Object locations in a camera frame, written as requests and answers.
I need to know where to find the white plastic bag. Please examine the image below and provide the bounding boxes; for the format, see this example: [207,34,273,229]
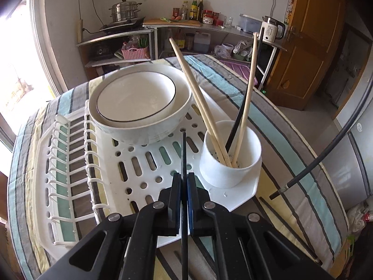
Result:
[215,43,234,59]

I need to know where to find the clear plastic pitcher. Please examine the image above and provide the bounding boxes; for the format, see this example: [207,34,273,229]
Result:
[239,14,263,34]

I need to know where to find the grey refrigerator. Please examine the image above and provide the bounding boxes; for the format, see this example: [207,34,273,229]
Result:
[334,119,373,213]

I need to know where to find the pink plastic basket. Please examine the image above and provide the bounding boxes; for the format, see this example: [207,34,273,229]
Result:
[121,41,150,60]

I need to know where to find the black cooktop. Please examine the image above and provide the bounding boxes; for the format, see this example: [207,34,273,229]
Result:
[99,17,146,34]

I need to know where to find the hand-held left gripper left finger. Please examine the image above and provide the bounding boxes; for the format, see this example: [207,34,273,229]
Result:
[38,173,183,280]

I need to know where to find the wooden chopstick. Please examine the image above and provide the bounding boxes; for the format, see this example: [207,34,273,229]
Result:
[169,37,226,167]
[233,32,259,165]
[170,38,232,166]

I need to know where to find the striped tablecloth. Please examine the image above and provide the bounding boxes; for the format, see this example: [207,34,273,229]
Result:
[7,54,350,280]

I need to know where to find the wooden cutting board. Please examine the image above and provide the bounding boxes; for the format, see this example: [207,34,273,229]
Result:
[143,18,203,27]

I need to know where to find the pink-lidded storage bin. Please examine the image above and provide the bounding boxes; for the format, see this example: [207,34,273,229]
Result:
[218,58,259,87]

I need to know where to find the sliding glass door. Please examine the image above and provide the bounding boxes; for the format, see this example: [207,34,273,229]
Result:
[0,0,67,152]

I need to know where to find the white cup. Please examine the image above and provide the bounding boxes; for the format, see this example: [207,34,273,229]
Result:
[199,120,263,188]

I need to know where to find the black kitchen appliance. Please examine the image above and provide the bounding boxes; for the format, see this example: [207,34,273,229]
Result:
[87,44,111,61]

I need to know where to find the large white bowl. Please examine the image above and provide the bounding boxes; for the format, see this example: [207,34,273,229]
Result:
[88,63,193,146]

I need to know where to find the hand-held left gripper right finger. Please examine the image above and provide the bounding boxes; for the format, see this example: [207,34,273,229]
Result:
[186,173,333,280]

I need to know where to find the white electric kettle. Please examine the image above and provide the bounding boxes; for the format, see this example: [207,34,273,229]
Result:
[261,16,286,43]

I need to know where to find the white plastic dish rack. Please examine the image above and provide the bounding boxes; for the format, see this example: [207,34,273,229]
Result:
[36,99,261,250]

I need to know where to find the black-rimmed white bowl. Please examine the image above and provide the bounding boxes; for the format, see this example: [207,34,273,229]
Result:
[96,72,177,122]

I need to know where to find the wooden door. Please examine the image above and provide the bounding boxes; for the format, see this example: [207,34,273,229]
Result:
[266,0,348,111]

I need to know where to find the plastic jerry can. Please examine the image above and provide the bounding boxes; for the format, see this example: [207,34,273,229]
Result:
[193,32,211,54]

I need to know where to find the steel steamer pot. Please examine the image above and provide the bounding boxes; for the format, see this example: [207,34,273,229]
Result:
[108,0,142,23]

